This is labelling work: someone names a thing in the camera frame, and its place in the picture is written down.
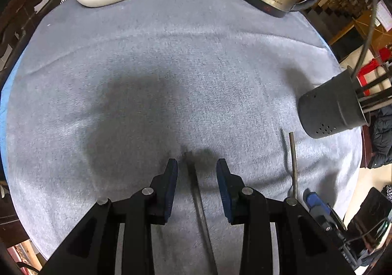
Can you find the carved dark wooden chair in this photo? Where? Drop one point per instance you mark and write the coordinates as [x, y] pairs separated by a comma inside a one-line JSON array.
[[27, 2]]

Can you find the grey perforated utensil holder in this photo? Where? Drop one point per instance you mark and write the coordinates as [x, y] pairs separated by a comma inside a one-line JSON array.
[[330, 106]]

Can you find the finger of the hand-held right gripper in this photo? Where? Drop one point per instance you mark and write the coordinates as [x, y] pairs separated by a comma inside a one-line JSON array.
[[315, 203]]

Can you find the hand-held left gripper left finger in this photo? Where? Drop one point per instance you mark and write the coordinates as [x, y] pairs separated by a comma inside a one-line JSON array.
[[170, 192]]

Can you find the wall calendar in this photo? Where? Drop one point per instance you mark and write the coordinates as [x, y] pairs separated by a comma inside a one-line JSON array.
[[384, 14]]

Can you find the blue under cloth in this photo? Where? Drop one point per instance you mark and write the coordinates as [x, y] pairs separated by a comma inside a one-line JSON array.
[[6, 115]]

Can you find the black jacket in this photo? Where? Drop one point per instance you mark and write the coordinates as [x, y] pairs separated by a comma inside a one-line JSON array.
[[381, 137]]

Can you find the grey tablecloth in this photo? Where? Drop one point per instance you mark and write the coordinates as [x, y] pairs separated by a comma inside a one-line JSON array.
[[168, 63]]

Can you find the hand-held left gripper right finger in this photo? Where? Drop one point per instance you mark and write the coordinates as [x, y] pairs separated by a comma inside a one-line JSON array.
[[223, 192]]

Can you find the red decoration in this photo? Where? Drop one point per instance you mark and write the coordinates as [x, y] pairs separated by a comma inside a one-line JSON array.
[[369, 72]]

